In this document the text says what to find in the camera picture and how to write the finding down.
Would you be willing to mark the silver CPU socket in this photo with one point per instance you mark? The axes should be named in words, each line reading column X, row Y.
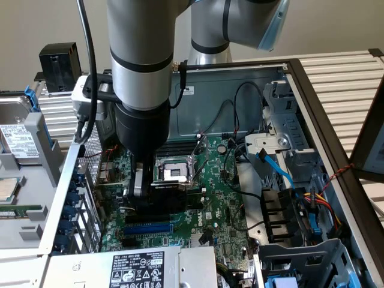
column 172, row 172

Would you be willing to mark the silver hard disk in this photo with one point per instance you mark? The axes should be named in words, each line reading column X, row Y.
column 15, row 141

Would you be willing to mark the blue slot latch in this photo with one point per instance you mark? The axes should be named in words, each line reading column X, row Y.
column 67, row 227
column 78, row 177
column 74, row 198
column 71, row 212
column 62, row 242

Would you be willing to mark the long black expansion slot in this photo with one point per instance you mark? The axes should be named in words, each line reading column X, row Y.
column 147, row 219

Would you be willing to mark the black table end cap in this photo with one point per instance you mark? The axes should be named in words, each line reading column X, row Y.
column 376, row 54

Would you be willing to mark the small silver heat sink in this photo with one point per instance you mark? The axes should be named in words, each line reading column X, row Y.
column 199, row 241

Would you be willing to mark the dark framed panel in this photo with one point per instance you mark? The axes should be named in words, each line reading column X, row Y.
column 367, row 141

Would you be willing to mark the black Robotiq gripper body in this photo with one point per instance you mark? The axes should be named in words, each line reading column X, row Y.
column 144, row 129

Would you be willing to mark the round coin cell battery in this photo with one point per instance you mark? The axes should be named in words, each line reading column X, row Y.
column 222, row 148

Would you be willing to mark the open metal PC case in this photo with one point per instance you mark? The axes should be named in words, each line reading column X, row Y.
column 210, row 99

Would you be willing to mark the metal port block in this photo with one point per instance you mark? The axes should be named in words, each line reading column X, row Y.
column 106, row 172

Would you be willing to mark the blue expansion slot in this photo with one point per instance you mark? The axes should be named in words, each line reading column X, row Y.
column 148, row 229

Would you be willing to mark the grey power supply unit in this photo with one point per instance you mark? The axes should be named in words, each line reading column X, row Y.
column 90, row 270

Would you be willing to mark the blue plastic drive latch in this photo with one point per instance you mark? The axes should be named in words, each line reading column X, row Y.
column 316, row 228

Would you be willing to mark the green RAM stick white label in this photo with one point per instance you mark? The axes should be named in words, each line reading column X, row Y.
column 18, row 208

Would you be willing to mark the blue disk caddy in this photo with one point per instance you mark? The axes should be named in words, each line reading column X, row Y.
column 33, row 102

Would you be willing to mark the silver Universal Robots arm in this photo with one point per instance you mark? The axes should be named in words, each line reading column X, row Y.
column 141, row 45

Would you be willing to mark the silver disk bay cage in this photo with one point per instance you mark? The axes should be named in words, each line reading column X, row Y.
column 288, row 144

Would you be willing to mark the black GPU green board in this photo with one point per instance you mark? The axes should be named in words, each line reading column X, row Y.
column 168, row 198

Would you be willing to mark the silver CPU green edge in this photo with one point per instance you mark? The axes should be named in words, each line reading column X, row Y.
column 7, row 190

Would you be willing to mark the green Dell motherboard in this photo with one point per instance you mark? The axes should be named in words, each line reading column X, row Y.
column 216, row 177

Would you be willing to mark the short black expansion slot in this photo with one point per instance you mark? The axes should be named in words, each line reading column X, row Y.
column 128, row 243

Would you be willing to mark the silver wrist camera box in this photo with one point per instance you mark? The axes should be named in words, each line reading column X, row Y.
column 78, row 99

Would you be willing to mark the metal socket cover frame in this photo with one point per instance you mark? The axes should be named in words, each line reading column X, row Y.
column 200, row 150

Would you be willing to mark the grey perforated drive cage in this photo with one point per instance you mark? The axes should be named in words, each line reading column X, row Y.
column 300, row 258

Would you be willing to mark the black RAM slot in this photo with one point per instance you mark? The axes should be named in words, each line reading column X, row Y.
column 180, row 151
column 183, row 147
column 183, row 144
column 177, row 155

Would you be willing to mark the black plastic box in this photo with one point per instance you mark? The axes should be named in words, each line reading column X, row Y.
column 60, row 66

